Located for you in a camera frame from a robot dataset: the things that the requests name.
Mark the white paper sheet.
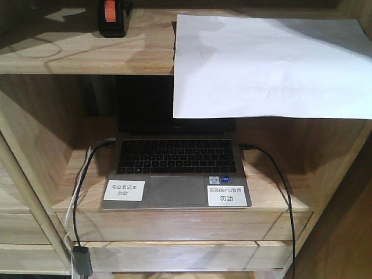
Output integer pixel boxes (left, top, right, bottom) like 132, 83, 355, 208
173, 15, 371, 119

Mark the black and orange stapler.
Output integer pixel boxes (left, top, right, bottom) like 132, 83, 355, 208
97, 0, 133, 38

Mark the silver laptop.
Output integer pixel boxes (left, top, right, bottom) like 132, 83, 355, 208
101, 75, 252, 210

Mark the white right label sticker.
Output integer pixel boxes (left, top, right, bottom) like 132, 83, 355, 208
207, 185, 248, 207

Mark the white label sticker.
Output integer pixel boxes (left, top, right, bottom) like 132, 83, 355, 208
207, 185, 248, 207
103, 180, 145, 201

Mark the white left label sticker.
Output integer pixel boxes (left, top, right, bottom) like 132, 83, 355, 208
103, 180, 145, 201

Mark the wooden shelf unit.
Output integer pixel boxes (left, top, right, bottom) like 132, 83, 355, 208
1, 1, 371, 278

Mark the grey usb adapter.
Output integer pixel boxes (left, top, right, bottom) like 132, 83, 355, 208
73, 245, 93, 277

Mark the black right laptop cable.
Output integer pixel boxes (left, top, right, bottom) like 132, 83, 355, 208
238, 143, 296, 279

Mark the black laptop cable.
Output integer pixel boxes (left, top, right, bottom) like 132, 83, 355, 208
238, 143, 296, 279
72, 139, 116, 247

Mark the black left laptop cable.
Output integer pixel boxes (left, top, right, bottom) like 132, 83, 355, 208
72, 139, 116, 247

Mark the white cable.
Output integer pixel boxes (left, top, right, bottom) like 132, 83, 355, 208
65, 138, 116, 276

